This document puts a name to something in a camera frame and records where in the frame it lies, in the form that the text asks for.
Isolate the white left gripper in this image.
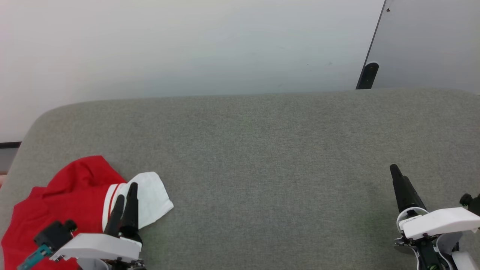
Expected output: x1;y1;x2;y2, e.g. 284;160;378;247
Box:
50;182;143;262

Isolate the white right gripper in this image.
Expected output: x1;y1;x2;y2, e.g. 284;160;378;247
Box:
390;164;480;240

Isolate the red and white jersey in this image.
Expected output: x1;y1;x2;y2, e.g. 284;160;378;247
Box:
1;156;174;270

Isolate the grey fabric sofa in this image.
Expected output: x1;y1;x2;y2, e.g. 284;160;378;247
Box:
0;88;480;270

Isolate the grey partition panel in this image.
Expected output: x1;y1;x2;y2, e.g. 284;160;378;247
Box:
356;0;480;94

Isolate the teal camera cable connector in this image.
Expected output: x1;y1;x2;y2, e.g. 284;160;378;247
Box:
17;244;52;270

